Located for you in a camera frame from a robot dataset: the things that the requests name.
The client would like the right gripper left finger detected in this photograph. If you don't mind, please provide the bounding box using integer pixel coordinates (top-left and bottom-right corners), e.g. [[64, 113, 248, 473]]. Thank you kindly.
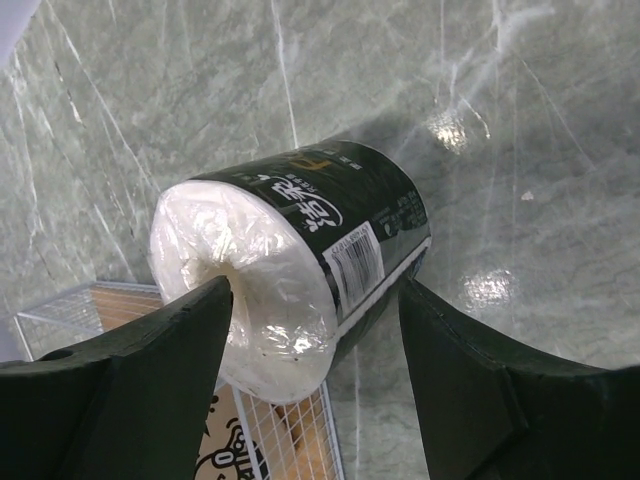
[[1, 276, 233, 479]]

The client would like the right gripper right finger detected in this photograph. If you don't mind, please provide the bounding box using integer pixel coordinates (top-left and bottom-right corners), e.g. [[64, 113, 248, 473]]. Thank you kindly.
[[398, 280, 639, 479]]

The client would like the black paper towel roll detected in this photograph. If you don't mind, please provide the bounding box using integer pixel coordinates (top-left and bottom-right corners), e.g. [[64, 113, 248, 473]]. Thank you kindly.
[[150, 140, 432, 404]]

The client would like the brown paper roll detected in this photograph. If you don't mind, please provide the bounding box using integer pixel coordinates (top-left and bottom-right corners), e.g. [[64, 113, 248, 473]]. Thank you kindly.
[[195, 384, 292, 479]]

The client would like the white wire wooden shelf rack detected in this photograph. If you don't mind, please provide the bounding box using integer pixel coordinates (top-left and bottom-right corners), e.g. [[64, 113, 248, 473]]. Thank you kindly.
[[1, 279, 343, 479]]

